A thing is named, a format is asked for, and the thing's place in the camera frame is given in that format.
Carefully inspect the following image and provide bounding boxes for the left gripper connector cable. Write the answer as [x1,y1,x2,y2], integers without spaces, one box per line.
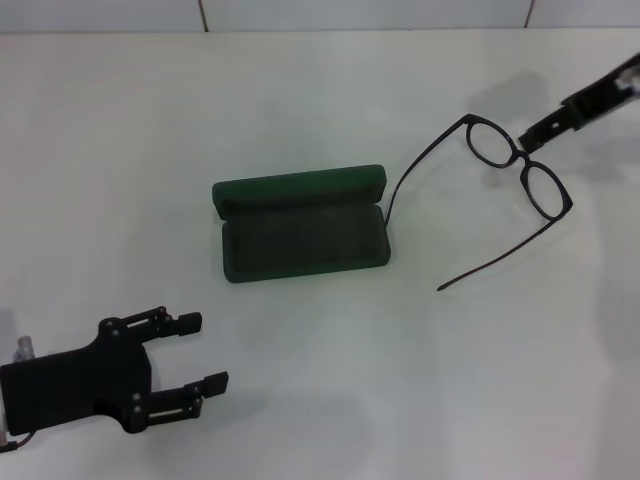
[0,335,36,452]

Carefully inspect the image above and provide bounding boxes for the black glasses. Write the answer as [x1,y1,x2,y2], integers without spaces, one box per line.
[383,112,575,293]

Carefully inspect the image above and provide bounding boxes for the green glasses case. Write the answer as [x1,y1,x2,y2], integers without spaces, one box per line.
[211,163,392,285]

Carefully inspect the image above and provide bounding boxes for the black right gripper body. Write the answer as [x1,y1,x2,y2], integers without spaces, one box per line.
[559,52,640,132]

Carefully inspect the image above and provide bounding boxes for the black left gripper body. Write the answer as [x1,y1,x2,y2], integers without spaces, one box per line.
[0,315,155,436]

